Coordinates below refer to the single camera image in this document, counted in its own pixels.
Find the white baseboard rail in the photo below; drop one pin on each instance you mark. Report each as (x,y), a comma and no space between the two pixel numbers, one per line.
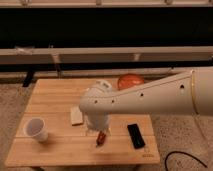
(114,54)

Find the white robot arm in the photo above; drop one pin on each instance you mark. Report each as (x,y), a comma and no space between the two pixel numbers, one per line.
(181,94)

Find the orange bowl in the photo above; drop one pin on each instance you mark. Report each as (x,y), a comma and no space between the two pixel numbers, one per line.
(129,80)

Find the wooden table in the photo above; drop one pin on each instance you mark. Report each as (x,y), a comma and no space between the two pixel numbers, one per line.
(68,145)

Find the white paper cup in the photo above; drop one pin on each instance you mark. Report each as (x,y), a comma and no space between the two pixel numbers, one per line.
(35,129)

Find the white rectangular sponge block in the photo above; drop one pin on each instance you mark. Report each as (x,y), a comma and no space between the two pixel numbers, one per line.
(76,116)

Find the black remote control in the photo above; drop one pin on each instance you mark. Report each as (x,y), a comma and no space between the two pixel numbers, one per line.
(135,135)

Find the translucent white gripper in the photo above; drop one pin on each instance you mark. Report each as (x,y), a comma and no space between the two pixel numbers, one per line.
(96,124)

